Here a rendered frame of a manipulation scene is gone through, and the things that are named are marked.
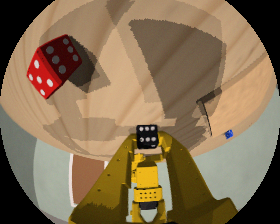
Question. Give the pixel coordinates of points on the black die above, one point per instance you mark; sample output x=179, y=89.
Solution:
x=147, y=136

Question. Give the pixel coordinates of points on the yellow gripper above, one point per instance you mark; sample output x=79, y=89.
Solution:
x=192, y=201

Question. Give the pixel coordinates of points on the red die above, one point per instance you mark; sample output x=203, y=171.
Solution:
x=52, y=64

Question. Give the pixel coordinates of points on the blue die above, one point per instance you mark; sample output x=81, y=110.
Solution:
x=229, y=134

